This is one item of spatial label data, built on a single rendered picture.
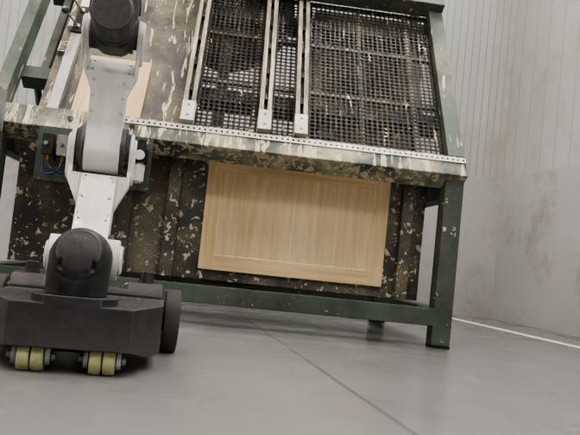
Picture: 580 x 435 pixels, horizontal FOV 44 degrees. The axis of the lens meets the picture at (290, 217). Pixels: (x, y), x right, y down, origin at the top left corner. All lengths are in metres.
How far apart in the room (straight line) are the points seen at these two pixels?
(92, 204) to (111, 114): 0.28
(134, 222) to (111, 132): 1.36
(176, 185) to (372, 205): 0.96
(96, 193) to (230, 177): 1.41
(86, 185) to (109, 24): 0.48
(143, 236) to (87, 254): 1.72
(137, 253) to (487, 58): 4.48
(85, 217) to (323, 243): 1.64
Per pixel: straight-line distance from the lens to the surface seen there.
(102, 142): 2.19
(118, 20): 2.01
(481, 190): 6.86
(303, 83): 3.63
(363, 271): 3.54
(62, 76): 3.59
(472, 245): 6.80
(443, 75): 3.90
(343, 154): 3.33
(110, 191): 2.18
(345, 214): 3.53
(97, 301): 1.80
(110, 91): 2.20
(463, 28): 7.07
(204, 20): 3.86
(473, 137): 6.89
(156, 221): 3.50
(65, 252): 1.80
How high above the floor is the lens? 0.33
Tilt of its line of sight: 4 degrees up
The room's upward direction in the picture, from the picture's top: 6 degrees clockwise
